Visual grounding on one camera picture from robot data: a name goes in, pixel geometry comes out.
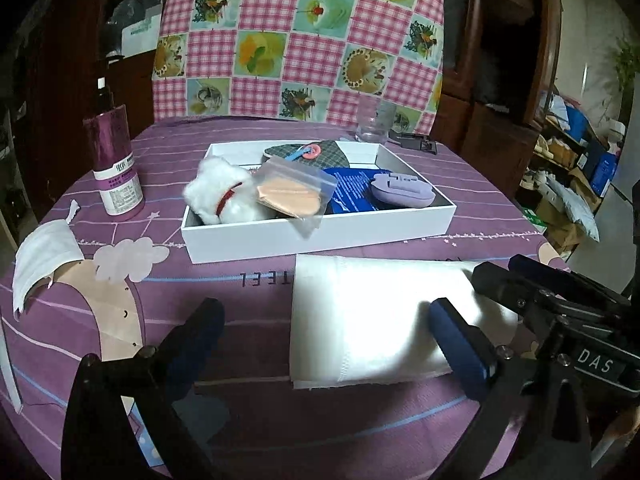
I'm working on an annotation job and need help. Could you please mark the white cloth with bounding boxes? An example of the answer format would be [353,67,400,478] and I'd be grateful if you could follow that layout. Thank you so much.
[289,254,518,391]

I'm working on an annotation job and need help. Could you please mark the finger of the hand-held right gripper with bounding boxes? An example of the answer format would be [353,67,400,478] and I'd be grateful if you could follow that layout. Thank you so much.
[509,254,631,308]
[472,260,556,323]

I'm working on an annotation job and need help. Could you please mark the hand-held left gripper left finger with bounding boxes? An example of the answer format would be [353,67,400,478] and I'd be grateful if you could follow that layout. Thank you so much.
[62,297,226,480]

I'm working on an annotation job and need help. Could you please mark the white fluffy plush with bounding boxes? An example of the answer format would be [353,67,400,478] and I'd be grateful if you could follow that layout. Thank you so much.
[183,157,271,225]

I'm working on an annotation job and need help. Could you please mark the pink checkered patchwork cloth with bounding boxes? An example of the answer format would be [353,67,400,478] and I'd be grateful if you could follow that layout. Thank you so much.
[151,0,446,136]

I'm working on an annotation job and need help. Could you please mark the dark wooden cabinet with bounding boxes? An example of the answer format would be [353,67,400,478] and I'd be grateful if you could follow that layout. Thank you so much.
[432,0,561,186]
[50,0,176,176]

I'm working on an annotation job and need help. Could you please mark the white face mask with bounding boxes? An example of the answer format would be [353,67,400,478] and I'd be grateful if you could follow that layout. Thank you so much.
[11,200,86,318]

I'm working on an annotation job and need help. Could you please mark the black plastic buckle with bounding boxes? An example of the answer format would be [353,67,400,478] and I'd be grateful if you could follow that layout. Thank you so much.
[389,131,438,155]

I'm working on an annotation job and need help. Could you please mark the white box in cabinet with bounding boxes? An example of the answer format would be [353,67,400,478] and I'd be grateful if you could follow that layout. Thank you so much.
[120,22,163,56]

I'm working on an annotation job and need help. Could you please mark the powder puff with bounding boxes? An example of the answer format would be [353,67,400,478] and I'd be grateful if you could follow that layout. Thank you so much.
[249,157,338,238]

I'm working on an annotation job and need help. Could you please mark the purple spray bottle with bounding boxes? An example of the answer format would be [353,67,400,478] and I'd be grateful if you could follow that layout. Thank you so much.
[82,77,146,218]

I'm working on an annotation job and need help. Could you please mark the purple striped tablecloth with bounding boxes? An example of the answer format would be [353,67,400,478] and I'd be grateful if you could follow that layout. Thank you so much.
[0,115,571,480]

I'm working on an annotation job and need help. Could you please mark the white plastic bag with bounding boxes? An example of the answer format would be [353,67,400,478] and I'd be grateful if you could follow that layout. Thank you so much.
[547,175,601,243]

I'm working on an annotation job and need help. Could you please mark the white nail file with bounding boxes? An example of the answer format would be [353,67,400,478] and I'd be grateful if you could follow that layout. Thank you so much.
[0,320,25,413]

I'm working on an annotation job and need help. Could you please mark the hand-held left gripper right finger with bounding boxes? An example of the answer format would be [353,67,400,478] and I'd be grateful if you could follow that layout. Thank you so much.
[429,297,596,480]

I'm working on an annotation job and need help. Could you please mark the clear glass cup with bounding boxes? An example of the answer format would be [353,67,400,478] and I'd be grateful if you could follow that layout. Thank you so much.
[355,97,398,143]

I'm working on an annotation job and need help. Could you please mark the green potted plant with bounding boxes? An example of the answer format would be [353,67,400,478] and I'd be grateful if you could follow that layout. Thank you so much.
[612,35,640,91]

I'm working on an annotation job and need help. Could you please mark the white shallow box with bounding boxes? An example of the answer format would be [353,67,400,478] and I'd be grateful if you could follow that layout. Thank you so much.
[181,141,457,264]

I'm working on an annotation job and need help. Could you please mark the large blue packet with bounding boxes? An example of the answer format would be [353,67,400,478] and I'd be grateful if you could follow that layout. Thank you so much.
[322,165,396,215]

